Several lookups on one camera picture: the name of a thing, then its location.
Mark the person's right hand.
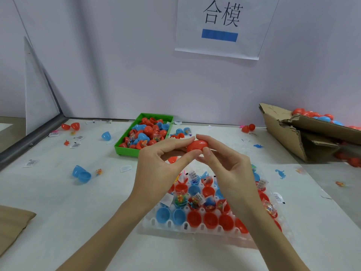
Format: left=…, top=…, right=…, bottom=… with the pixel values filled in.
left=196, top=134, right=263, bottom=215

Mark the person's left hand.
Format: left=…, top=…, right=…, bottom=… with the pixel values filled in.
left=129, top=136, right=203, bottom=215

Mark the small capsule cluster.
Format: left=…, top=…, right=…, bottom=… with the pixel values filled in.
left=173, top=127, right=193, bottom=138

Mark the cardboard box of capsules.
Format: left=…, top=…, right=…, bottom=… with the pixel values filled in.
left=259, top=103, right=361, bottom=164

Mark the blue egg shell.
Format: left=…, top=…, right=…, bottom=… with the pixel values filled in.
left=71, top=164, right=92, bottom=184

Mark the pile of finished eggs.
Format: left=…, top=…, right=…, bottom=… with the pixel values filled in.
left=291, top=108, right=361, bottom=130

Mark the person's right forearm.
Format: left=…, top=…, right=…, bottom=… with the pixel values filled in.
left=240, top=201, right=311, bottom=271

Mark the person's left forearm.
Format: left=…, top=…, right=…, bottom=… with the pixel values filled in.
left=56, top=199, right=161, bottom=271

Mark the clear plastic egg tray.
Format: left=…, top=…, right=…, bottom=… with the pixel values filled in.
left=141, top=149, right=295, bottom=247

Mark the green plastic tray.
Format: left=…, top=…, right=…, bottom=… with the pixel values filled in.
left=114, top=113, right=174, bottom=158

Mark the clear triangular panel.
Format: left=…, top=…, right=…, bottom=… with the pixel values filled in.
left=24, top=37, right=62, bottom=136

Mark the flat brown cardboard sheet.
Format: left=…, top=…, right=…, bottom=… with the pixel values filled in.
left=0, top=205, right=37, bottom=257

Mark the white paper sign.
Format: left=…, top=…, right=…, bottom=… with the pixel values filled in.
left=175, top=0, right=281, bottom=61

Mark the grey metal rail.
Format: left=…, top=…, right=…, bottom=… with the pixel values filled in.
left=0, top=114, right=68, bottom=170

